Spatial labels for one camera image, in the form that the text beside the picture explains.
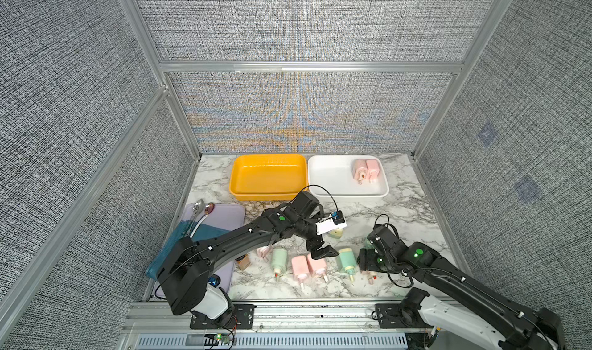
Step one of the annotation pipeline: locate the white plastic storage box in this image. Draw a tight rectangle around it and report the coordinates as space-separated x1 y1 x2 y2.
308 155 390 202

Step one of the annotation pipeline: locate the yellow plastic storage box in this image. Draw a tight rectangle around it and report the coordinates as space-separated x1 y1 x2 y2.
229 154 308 201

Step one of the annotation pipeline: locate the pink pencil sharpener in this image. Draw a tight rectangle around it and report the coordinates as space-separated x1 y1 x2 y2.
366 159 381 183

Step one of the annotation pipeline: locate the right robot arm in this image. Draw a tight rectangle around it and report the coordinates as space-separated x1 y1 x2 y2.
358 225 566 349

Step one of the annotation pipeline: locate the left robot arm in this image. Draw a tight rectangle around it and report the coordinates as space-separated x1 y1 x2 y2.
157 191 339 324

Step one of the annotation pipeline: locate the green sharpener upper centre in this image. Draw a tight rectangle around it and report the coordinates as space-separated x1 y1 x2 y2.
328 228 344 239

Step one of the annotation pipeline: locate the green sharpener lower centre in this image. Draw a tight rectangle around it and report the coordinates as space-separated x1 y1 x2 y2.
337 248 357 282

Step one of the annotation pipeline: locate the green sharpener lower left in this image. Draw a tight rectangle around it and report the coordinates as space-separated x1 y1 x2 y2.
271 248 288 280

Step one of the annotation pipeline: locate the small brown jar black lid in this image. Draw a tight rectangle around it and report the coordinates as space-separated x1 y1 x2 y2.
235 254 251 271

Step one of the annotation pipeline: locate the lilac plastic tray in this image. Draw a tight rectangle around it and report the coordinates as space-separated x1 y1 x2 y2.
157 204 245 291

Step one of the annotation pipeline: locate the blue round object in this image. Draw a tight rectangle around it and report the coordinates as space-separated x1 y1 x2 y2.
208 274 221 288

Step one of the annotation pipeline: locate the teal cloth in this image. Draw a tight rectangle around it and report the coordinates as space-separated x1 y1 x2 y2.
145 220 232 282

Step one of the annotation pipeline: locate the red spoon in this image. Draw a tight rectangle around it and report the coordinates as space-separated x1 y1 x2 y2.
203 203 215 217

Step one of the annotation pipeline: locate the silver metal spoon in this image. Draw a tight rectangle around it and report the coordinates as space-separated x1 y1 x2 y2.
189 199 206 226

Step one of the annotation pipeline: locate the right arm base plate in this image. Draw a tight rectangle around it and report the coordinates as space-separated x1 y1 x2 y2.
371 303 416 329

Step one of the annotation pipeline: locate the aluminium front rail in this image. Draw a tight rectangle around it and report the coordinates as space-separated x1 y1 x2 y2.
115 298 519 350

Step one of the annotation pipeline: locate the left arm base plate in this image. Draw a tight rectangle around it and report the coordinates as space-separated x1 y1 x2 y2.
190 304 257 330

